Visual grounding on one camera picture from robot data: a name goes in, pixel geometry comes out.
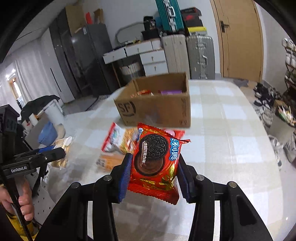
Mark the white bucket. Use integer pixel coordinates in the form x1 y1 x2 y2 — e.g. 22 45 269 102
43 99 64 126

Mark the clear orange cracker pack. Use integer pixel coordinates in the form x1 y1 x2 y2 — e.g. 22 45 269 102
95 154 125 171

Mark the black cloth on bucket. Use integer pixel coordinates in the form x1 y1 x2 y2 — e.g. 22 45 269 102
21 95 60 122

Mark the person's left hand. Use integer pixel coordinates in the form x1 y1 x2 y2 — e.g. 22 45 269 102
1 177 34 221

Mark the brown cardboard SF box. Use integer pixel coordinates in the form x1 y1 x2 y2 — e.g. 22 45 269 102
114 72 191 128

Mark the black refrigerator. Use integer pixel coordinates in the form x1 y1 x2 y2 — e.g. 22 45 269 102
71 23 119 97

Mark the beige hard suitcase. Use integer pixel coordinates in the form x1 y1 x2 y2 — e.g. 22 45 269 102
162 34 190 79

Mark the orange white snack bag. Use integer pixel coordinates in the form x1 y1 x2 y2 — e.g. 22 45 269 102
130 90 154 98

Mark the black tall cabinet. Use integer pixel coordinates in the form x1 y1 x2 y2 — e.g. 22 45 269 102
49 9 92 99

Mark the oval mirror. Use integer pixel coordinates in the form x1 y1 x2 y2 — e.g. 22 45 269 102
115 22 144 45

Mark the purple white snack packet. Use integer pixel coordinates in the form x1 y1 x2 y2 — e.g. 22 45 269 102
159 90 182 95

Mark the brown wooden door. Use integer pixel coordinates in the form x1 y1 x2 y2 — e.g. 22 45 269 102
210 0 263 82

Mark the white red noodle snack bag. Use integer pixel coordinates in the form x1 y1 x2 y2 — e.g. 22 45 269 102
101 123 139 154

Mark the white curtain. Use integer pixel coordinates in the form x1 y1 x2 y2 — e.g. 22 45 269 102
1 40 59 113

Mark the blue bowl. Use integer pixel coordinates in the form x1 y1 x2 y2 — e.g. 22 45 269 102
38 121 58 146

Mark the red Oreo packet with pink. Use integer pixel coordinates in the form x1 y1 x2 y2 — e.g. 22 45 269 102
161 128 185 140

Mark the red chocolate Oreo packet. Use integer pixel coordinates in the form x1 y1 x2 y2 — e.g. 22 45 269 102
128 123 190 205

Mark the white drawer desk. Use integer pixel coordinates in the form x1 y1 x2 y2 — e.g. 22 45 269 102
103 38 168 76

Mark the silver hard suitcase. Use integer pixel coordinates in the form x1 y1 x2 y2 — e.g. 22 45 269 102
186 35 215 80

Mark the cardboard box on cabinet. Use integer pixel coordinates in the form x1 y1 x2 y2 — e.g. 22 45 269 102
65 5 86 36

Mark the black red shoe box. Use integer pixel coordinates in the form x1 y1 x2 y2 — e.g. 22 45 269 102
181 7 203 28

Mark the yellow box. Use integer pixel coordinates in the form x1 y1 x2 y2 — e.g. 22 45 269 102
187 27 207 36

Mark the teal hard suitcase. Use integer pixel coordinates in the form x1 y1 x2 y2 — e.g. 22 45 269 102
156 0 184 33

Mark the wooden shoe rack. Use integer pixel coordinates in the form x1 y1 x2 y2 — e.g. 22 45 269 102
281 38 296 104

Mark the grey white laundry basket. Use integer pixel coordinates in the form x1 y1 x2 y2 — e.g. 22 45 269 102
119 62 144 83

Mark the grey door mat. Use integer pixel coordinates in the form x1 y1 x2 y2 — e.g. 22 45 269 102
233 79 257 88

